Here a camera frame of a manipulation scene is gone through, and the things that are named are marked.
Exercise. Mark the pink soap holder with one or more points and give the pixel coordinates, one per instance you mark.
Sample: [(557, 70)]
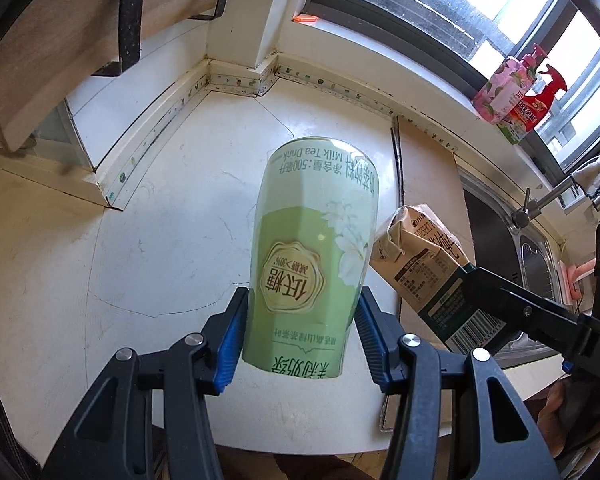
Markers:
[(570, 276)]

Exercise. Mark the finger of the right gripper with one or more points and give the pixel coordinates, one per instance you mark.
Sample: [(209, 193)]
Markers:
[(541, 319)]

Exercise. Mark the red spray bottle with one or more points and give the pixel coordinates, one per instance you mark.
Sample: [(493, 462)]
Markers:
[(530, 110)]

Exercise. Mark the green drink bottle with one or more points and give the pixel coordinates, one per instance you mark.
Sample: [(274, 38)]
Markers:
[(314, 229)]

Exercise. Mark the pink refill pouch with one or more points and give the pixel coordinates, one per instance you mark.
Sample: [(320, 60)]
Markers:
[(508, 85)]

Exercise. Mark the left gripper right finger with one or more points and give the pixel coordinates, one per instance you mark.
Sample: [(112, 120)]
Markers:
[(403, 365)]

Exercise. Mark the flat brown cardboard sheet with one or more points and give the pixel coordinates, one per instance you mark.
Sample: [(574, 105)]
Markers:
[(426, 173)]

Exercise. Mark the grey cloth on faucet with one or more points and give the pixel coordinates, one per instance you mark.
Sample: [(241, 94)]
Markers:
[(588, 177)]

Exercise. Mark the wooden cutting board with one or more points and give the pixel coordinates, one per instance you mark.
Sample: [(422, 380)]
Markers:
[(48, 47)]

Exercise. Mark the green white cigarette box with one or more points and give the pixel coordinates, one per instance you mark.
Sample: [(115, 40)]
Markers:
[(417, 255)]

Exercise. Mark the person right hand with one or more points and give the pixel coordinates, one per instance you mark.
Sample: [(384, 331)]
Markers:
[(553, 428)]

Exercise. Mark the chrome kitchen faucet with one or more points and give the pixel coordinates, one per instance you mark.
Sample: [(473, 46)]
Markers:
[(532, 207)]

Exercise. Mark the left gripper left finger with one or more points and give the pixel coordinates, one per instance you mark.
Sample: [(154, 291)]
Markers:
[(199, 365)]

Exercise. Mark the stainless steel sink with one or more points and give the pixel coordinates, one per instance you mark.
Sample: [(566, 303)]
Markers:
[(521, 256)]

